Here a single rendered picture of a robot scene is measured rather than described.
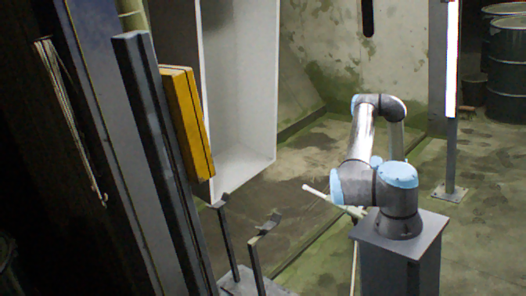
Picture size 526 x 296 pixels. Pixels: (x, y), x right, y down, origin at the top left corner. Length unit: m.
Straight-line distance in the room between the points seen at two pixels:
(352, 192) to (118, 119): 0.90
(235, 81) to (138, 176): 1.42
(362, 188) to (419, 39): 2.29
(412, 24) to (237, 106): 1.69
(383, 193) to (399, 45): 2.36
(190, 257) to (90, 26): 0.73
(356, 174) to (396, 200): 0.18
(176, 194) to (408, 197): 0.98
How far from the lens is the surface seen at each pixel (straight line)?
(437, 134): 3.98
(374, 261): 1.82
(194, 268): 1.07
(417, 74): 3.85
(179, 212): 0.98
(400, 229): 1.74
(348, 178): 1.68
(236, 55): 2.69
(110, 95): 1.39
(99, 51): 1.37
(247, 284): 1.40
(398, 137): 2.36
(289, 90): 4.24
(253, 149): 2.91
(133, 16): 3.15
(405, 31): 3.80
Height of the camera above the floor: 1.75
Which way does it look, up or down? 25 degrees down
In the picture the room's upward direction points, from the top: 10 degrees counter-clockwise
